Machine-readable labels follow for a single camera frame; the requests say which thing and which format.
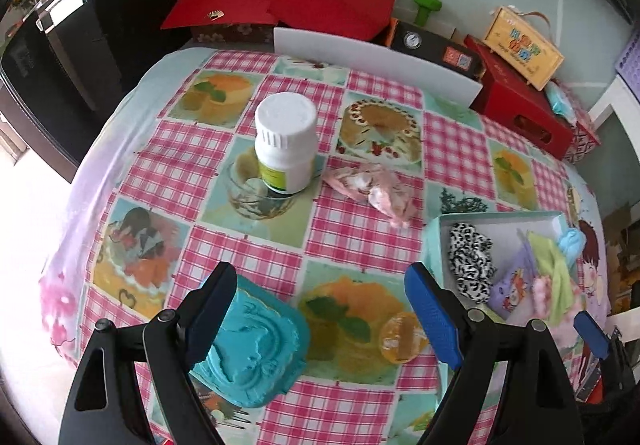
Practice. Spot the white chair back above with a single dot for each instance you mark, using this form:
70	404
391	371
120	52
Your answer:
375	57

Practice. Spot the black cabinet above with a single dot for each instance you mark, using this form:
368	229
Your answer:
100	50

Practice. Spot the orange jelly cup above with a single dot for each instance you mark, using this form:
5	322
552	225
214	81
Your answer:
400	337

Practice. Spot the pink fluffy towel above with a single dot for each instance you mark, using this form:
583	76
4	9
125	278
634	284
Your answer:
542	295

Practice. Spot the purple cartoon pouch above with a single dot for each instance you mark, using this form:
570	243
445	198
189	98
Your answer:
515	285

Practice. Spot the blue face mask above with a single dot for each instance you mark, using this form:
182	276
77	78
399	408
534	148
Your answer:
570	245

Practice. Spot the purple file basket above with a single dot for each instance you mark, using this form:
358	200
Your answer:
631	65

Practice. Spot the cardboard boxes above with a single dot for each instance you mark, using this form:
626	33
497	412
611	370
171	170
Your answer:
622	245

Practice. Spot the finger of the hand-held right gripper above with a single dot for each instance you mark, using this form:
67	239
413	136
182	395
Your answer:
592	335

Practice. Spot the pink mesh hair net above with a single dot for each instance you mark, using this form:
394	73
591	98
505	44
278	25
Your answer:
375	190

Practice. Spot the dark floral box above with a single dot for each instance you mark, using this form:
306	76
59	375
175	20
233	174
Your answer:
230	32

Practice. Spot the leopard print scrunchie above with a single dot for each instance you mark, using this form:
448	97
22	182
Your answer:
467	255

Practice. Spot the teal-rimmed white tray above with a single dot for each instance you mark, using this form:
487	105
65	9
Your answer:
500	231

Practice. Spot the black box with gauge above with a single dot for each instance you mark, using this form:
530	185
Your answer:
430	45

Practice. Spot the red gift box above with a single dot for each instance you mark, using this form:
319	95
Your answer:
510	95

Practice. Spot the red patterned box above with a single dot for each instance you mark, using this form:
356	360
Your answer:
585	137

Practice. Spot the pink checked printed tablecloth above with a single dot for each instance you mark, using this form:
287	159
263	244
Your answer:
350	245

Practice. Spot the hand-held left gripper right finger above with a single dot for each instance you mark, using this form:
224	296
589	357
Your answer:
435	320

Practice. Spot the blue wet wipes packet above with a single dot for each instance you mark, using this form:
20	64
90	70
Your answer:
559	100

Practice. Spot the white plastic bottle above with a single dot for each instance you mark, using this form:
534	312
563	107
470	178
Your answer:
285	140

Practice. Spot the white desk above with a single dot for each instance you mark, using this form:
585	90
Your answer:
612	110

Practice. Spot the green dumbbell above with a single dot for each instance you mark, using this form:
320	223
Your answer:
426	7

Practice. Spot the light green cloth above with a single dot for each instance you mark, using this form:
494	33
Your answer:
555	275

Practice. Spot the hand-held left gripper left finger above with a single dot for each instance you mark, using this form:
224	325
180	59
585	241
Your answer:
210	320

